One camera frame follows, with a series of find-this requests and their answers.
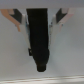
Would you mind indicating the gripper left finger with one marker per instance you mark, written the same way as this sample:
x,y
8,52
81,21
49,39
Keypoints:
x,y
20,20

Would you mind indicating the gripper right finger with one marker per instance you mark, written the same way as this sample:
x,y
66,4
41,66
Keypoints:
x,y
59,19

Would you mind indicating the white sliding door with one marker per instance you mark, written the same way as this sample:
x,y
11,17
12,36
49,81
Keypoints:
x,y
13,56

